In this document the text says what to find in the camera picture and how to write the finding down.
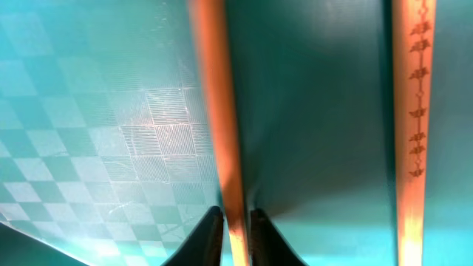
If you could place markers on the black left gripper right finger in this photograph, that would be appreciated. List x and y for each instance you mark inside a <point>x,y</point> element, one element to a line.
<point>267,246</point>

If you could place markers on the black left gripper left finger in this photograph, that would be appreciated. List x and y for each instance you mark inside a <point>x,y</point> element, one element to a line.
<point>203,247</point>

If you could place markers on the wooden chopstick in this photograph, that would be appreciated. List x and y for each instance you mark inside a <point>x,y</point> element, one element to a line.
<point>413,25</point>
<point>211,39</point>

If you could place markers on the teal plastic serving tray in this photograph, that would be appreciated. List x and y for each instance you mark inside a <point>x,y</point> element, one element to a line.
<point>106,153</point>

